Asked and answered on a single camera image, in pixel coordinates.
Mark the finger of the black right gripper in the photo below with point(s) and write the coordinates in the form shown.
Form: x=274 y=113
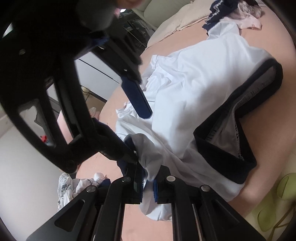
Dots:
x=136 y=97
x=111 y=145

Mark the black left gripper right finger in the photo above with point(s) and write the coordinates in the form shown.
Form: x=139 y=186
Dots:
x=199 y=213

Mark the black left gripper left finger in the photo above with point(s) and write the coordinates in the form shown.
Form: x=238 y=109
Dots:
x=97 y=212

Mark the white navy-trimmed shirt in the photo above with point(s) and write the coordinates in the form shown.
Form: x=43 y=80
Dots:
x=198 y=96

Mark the pile of patterned clothes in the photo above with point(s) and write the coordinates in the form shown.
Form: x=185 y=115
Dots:
x=69 y=188

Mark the white wardrobe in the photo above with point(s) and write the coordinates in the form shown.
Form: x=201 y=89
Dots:
x=96 y=76

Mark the red blue plush doll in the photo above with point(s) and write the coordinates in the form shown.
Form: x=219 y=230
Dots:
x=44 y=138

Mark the green slipper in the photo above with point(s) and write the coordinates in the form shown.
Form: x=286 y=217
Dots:
x=286 y=188
x=266 y=216

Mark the grey-green padded headboard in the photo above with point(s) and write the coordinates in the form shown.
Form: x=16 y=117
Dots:
x=155 y=12

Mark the navy blue garment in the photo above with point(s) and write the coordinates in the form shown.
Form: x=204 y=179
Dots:
x=219 y=9

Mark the pink patterned garment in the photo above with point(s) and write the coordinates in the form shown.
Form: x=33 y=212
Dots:
x=246 y=16

